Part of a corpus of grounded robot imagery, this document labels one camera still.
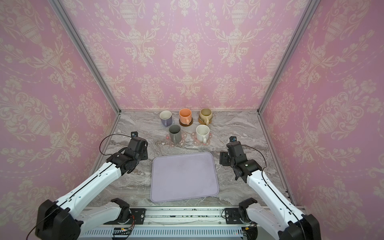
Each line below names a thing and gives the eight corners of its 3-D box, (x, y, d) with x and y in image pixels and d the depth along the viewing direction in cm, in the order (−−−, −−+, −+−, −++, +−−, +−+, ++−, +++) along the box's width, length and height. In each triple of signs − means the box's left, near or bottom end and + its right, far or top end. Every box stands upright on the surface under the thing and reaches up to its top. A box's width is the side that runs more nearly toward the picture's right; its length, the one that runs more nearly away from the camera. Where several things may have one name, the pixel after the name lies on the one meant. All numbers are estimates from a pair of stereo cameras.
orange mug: (179, 128, 112) (178, 119, 104) (180, 117, 119) (179, 108, 111) (191, 128, 112) (191, 119, 104) (191, 117, 119) (191, 108, 111)
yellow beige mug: (200, 128, 112) (200, 120, 105) (199, 116, 120) (200, 108, 113) (212, 128, 112) (213, 120, 105) (211, 116, 120) (212, 108, 113)
